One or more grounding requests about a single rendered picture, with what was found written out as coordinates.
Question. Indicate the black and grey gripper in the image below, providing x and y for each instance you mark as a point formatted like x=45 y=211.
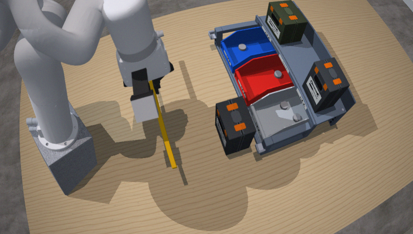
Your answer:
x=157 y=65

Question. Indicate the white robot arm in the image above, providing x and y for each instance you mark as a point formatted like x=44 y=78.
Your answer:
x=50 y=36

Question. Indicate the olive green tool case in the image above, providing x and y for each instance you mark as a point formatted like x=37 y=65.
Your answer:
x=285 y=21

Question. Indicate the grey open bin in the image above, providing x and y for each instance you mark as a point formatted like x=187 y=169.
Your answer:
x=268 y=117

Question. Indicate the red bin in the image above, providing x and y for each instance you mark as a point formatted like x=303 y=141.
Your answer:
x=256 y=78

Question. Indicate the yellow bar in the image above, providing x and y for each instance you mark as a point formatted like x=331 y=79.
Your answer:
x=163 y=131

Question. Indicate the blue open bin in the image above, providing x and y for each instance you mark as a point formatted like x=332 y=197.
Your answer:
x=257 y=45

